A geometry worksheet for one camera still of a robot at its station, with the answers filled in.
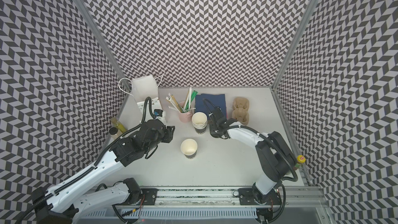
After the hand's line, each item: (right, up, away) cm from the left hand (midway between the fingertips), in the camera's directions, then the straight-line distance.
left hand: (170, 129), depth 74 cm
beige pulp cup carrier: (+41, +11, +30) cm, 52 cm away
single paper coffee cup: (+8, -13, +12) cm, 20 cm away
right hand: (+24, -3, +17) cm, 30 cm away
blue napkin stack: (+25, +14, +27) cm, 40 cm away
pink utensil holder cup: (+4, +3, +22) cm, 23 cm away
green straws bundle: (+8, +16, +19) cm, 26 cm away
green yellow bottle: (-32, 0, +13) cm, 35 cm away
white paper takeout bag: (-23, +21, +20) cm, 37 cm away
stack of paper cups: (+14, +2, +14) cm, 20 cm away
